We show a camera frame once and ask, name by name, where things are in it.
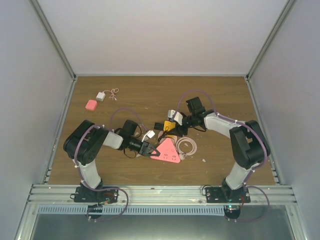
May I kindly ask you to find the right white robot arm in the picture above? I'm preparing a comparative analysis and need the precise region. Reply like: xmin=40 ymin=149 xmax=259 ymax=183
xmin=167 ymin=97 xmax=271 ymax=203

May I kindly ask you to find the white USB charger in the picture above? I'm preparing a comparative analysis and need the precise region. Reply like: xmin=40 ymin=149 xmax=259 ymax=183
xmin=96 ymin=92 xmax=106 ymax=102

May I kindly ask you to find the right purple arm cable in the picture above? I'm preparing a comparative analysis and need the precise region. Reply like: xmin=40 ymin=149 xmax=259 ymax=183
xmin=172 ymin=89 xmax=270 ymax=188

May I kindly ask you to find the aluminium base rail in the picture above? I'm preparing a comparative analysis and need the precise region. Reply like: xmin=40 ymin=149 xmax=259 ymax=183
xmin=27 ymin=184 xmax=297 ymax=206

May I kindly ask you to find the black power adapter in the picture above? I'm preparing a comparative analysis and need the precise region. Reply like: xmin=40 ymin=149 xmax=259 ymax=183
xmin=153 ymin=122 xmax=164 ymax=131

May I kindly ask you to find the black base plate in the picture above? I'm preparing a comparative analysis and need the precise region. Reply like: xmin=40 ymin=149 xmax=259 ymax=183
xmin=201 ymin=185 xmax=251 ymax=204
xmin=70 ymin=185 xmax=119 ymax=205

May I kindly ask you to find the round pink socket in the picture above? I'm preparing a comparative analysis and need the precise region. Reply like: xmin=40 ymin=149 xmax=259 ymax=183
xmin=157 ymin=131 xmax=178 ymax=144

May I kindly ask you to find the yellow cube socket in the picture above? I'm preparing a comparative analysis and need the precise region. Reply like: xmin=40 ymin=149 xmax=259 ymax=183
xmin=163 ymin=120 xmax=176 ymax=132

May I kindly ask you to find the pink triangular power strip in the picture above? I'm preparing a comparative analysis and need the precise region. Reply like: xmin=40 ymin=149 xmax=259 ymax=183
xmin=151 ymin=138 xmax=181 ymax=164

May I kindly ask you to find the pink rectangular plug adapter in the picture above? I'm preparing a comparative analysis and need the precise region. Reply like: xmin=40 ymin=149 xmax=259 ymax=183
xmin=85 ymin=99 xmax=98 ymax=111

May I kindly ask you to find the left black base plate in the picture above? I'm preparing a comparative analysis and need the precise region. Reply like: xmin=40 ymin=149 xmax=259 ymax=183
xmin=70 ymin=185 xmax=119 ymax=205

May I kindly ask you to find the pink coiled cable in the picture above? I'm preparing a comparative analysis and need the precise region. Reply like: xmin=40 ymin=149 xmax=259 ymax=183
xmin=176 ymin=136 xmax=200 ymax=161

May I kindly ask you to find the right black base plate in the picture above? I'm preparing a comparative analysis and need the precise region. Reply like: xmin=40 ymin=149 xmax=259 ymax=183
xmin=201 ymin=185 xmax=251 ymax=204

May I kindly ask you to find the slotted cable duct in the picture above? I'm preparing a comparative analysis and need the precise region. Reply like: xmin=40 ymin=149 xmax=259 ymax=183
xmin=38 ymin=204 xmax=225 ymax=216

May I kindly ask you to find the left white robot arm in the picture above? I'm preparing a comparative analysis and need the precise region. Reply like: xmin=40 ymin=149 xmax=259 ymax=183
xmin=63 ymin=120 xmax=161 ymax=202

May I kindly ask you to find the thin pink charging cable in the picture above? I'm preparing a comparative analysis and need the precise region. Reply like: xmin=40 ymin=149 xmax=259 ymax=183
xmin=103 ymin=87 xmax=120 ymax=102

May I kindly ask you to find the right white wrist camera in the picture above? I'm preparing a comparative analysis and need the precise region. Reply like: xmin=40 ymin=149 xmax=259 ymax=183
xmin=167 ymin=109 xmax=184 ymax=126

